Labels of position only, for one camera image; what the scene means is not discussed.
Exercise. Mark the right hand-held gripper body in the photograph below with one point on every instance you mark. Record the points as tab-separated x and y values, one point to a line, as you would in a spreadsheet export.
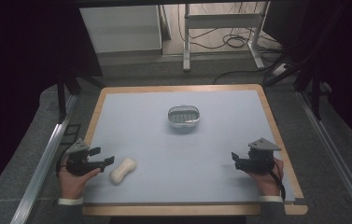
257	160

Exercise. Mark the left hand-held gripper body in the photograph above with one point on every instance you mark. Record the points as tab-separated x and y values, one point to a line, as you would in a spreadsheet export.
78	163

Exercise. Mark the white soap bar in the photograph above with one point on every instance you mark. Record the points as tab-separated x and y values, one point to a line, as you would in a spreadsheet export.
123	171

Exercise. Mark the grey oval soap dish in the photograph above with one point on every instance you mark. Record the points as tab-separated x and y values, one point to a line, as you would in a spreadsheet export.
184	116

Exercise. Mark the person's left hand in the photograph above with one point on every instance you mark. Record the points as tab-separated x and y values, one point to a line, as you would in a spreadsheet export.
72	183

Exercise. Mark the person's right hand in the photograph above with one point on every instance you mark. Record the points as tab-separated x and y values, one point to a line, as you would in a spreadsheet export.
268	182

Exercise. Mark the light blue table mat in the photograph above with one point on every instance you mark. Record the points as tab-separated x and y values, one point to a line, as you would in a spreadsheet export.
183	161

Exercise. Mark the black metal stand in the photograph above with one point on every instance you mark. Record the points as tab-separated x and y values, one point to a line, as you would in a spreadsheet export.
315	93
63	93

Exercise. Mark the wooden table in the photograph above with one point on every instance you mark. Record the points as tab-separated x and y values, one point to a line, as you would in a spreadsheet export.
176	210

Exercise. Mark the white power strip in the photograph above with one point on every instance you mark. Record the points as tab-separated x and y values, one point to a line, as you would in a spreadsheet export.
279	69

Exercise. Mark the dark curtain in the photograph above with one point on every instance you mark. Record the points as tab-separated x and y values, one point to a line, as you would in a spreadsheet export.
344	62
24	62

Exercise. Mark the white cabinet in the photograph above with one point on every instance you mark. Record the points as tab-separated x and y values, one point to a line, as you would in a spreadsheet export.
120	28

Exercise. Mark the aluminium floor rail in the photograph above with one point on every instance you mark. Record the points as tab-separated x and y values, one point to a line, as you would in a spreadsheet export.
338	158
43	161

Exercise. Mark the white desk frame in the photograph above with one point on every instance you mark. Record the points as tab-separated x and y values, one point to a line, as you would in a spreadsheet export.
223	21

